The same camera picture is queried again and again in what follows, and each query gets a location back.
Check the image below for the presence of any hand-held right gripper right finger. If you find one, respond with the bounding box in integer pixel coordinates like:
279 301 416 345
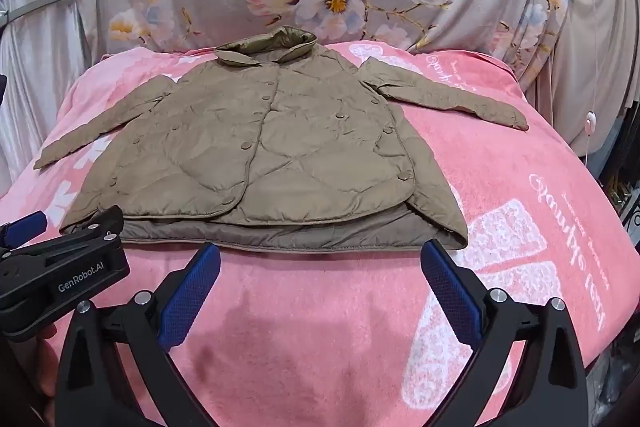
420 238 591 427

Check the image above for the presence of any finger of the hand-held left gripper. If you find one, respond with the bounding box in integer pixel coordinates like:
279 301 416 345
0 210 49 258
60 205 126 255

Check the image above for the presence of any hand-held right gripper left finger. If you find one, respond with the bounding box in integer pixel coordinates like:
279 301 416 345
54 243 222 427

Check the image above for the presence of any khaki quilted jacket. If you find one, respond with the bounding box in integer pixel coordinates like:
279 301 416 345
32 25 530 254

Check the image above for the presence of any person's left hand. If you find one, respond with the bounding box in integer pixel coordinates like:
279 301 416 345
27 324 58 400

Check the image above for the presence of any pink printed blanket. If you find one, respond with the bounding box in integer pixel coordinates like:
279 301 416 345
0 38 636 427

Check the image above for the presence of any white curtain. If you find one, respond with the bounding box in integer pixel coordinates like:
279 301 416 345
0 0 108 202

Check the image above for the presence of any dark cluttered rack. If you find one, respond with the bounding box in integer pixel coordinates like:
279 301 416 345
595 107 640 258

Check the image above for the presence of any beige curtain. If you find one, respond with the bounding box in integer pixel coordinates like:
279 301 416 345
520 0 640 158

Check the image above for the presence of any grey strap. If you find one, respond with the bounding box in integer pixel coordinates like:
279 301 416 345
0 0 78 30

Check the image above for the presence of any white cord with switch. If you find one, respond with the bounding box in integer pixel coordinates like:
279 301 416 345
572 0 601 135

